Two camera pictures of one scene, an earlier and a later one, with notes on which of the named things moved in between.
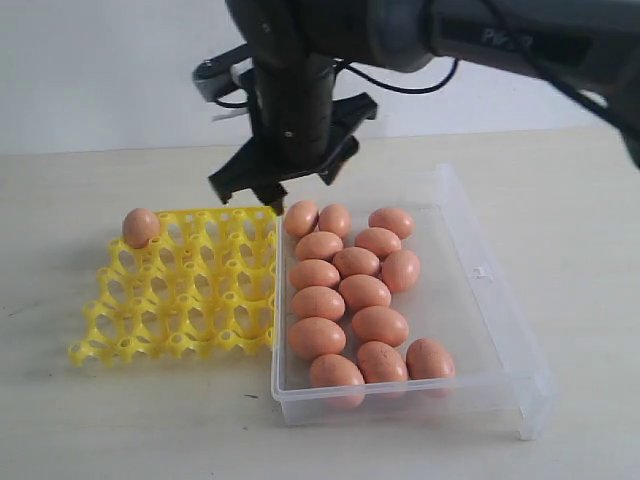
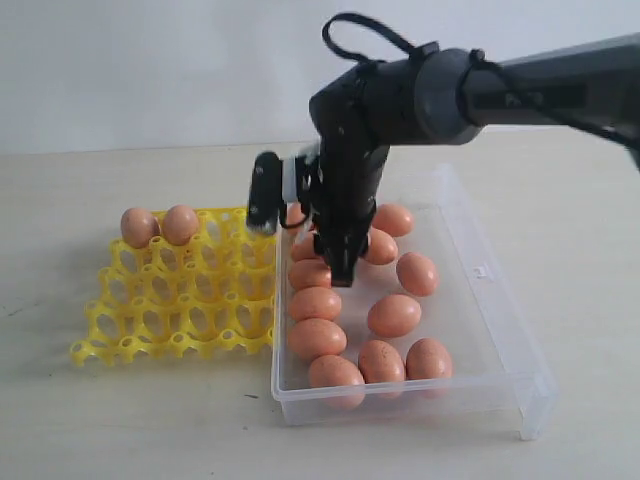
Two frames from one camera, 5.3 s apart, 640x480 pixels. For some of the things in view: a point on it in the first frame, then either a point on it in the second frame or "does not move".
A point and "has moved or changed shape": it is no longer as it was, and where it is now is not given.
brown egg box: (400, 270) -> (416, 274)
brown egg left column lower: (315, 336) does not move
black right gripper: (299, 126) -> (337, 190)
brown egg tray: (380, 241) -> (180, 224)
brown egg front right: (430, 368) does not move
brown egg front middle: (383, 369) does not move
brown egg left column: (317, 301) does not move
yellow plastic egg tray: (207, 285) does not move
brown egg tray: (356, 261) has moved or changed shape
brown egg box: (382, 324) -> (393, 316)
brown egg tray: (139, 226) does not move
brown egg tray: (313, 273) does not move
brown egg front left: (336, 382) does not move
